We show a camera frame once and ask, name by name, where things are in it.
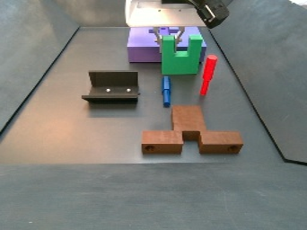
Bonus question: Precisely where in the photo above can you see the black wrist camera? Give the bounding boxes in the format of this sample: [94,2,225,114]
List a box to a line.
[161,0,230,29]

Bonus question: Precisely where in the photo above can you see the purple board with slot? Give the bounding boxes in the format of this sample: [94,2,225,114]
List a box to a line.
[127,27,201,63]

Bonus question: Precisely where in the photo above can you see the blue cylindrical peg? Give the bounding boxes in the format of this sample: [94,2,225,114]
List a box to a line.
[162,76,171,108]

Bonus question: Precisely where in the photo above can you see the green U-shaped block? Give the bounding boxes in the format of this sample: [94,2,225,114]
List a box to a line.
[162,35,203,75]

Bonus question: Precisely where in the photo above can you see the black angle bracket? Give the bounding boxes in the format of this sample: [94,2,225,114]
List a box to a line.
[82,70,139,103]

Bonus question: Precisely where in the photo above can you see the red hexagonal peg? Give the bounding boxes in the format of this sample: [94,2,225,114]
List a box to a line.
[201,55,219,95]

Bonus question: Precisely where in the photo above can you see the brown T-shaped wooden block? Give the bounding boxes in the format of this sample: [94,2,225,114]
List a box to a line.
[142,105,243,154]

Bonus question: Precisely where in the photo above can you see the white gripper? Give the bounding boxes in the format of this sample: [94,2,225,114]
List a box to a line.
[125,0,205,53]

